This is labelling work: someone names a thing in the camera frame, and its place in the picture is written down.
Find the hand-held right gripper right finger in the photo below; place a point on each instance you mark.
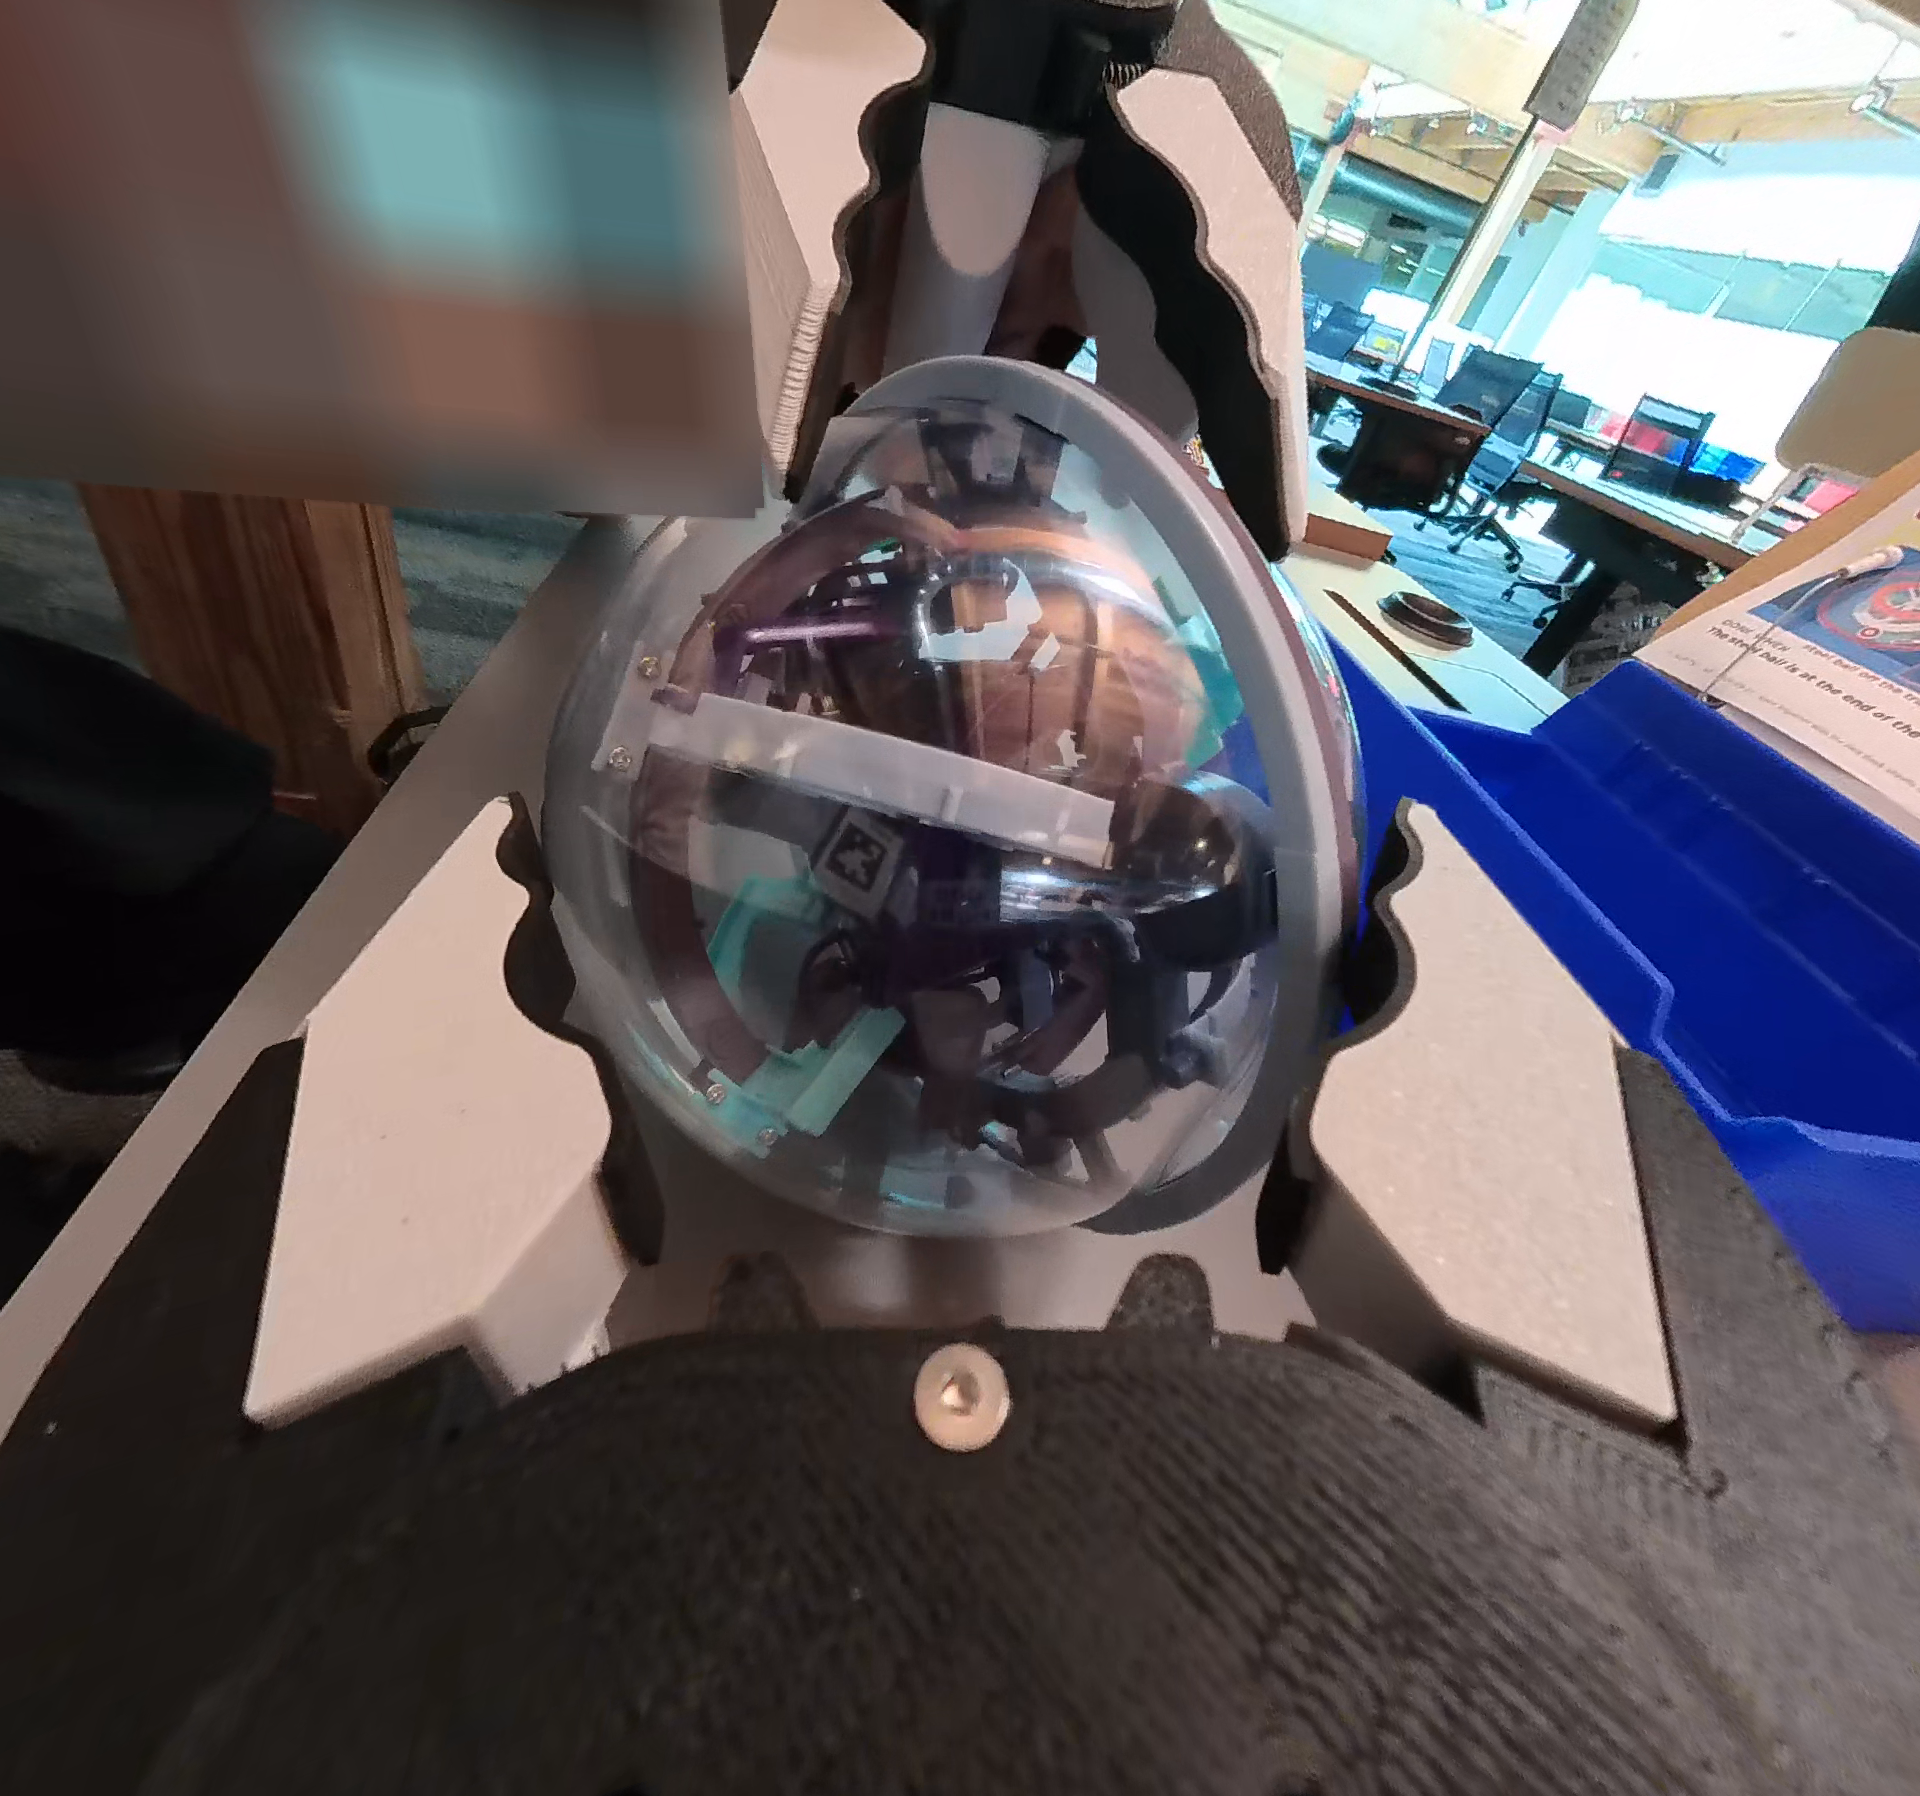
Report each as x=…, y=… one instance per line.
x=1501, y=1181

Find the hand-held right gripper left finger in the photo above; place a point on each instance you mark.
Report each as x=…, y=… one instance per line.
x=435, y=1167

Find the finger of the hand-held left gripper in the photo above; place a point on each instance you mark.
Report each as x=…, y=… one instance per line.
x=809, y=99
x=1231, y=265

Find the clear plastic maze ball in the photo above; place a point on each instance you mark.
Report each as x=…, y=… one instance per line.
x=945, y=807

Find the black mesh office chair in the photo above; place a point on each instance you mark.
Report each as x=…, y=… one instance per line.
x=1492, y=415
x=1656, y=430

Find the blue plastic bin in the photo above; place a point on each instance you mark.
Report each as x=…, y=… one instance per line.
x=1726, y=911

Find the black desk grommet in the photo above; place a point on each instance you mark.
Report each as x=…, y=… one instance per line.
x=1425, y=620

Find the hanging grey sign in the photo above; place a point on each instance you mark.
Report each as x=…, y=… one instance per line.
x=1583, y=42

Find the long wooden desk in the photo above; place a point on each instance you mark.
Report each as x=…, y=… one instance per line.
x=1664, y=513

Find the wooden cabinet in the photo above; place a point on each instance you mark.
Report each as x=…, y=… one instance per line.
x=255, y=625

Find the printed instruction sheet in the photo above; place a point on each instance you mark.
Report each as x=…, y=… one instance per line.
x=1799, y=671

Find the instruction sheet on board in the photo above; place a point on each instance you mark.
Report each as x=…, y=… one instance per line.
x=1755, y=550

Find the beige hanging panel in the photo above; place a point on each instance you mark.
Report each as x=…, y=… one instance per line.
x=1861, y=394

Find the red acrylic frame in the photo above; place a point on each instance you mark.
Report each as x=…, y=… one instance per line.
x=1820, y=493

